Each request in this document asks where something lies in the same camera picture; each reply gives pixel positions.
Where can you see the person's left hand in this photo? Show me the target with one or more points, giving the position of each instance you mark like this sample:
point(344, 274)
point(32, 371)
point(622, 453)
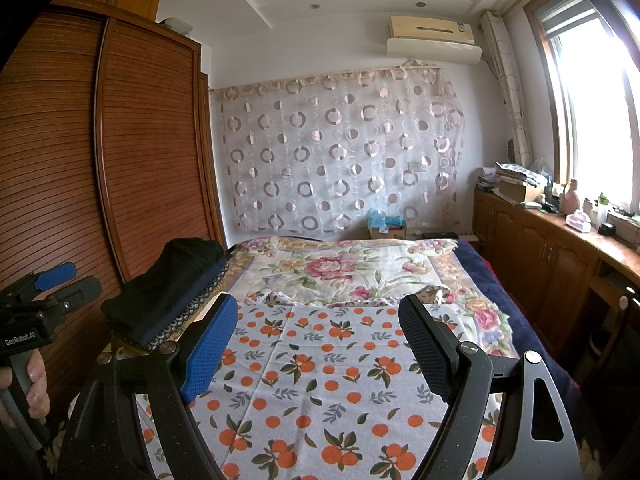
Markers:
point(39, 385)

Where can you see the floral blanket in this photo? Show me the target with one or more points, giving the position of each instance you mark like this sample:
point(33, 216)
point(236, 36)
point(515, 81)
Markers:
point(340, 270)

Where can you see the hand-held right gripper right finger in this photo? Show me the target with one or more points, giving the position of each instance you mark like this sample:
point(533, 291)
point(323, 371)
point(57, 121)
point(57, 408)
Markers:
point(430, 355)

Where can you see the navy blue blanket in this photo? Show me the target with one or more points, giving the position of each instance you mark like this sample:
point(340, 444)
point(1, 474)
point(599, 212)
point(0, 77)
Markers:
point(500, 280)

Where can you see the slatted wooden wardrobe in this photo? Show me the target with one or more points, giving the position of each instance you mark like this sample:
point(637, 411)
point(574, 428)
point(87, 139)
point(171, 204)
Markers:
point(140, 160)

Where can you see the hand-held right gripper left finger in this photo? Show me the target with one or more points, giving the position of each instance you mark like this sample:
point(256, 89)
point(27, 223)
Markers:
point(210, 350)

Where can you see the long wooden cabinet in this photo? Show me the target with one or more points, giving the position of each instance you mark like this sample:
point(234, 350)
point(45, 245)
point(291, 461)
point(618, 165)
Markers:
point(530, 255)

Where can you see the small black box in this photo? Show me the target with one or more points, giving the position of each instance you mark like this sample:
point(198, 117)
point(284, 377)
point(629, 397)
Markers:
point(607, 229)

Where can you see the cardboard box with blue bags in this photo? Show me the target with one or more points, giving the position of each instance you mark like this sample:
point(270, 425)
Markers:
point(387, 230)

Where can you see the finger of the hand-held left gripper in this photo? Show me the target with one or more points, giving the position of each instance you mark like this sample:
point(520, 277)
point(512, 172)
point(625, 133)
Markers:
point(55, 275)
point(80, 287)

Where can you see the folded navy dotted clothing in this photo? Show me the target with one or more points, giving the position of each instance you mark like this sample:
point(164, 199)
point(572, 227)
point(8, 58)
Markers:
point(200, 300)

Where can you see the stack of papers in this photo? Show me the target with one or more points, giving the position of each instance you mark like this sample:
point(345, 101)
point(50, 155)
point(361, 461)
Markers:
point(487, 180)

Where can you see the patterned window curtain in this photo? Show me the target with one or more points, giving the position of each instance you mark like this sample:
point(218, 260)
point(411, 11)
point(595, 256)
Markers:
point(510, 85)

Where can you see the dark waste bin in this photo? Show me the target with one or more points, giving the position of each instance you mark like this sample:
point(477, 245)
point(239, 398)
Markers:
point(597, 346)

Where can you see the brown cardboard box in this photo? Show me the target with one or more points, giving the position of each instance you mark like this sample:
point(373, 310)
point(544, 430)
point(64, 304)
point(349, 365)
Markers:
point(522, 191)

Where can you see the white orange-print cloth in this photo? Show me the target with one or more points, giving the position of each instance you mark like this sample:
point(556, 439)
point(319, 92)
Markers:
point(325, 360)

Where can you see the black printed t-shirt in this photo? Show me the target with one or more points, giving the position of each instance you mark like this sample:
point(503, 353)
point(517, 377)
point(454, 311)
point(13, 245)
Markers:
point(165, 280)

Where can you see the green-capped bottle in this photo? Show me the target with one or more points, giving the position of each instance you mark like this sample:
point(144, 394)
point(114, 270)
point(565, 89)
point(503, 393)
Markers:
point(603, 207)

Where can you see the pink bottle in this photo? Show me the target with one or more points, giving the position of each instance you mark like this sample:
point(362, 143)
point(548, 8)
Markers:
point(570, 199)

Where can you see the pink tissue pack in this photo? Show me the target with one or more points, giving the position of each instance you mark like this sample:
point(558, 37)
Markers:
point(579, 222)

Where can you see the window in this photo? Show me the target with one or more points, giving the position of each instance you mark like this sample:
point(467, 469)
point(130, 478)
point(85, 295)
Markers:
point(600, 110)

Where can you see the flat white box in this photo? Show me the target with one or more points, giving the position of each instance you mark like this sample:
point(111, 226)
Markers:
point(176, 24)

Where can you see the round silver knob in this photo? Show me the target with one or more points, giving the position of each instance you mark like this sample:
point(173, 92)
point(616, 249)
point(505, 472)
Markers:
point(623, 302)

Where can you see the sheer circle-pattern curtain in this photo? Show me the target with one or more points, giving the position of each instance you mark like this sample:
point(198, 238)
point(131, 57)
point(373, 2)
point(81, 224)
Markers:
point(325, 160)

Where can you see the wall air conditioner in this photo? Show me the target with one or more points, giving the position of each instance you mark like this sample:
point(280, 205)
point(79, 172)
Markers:
point(430, 42)

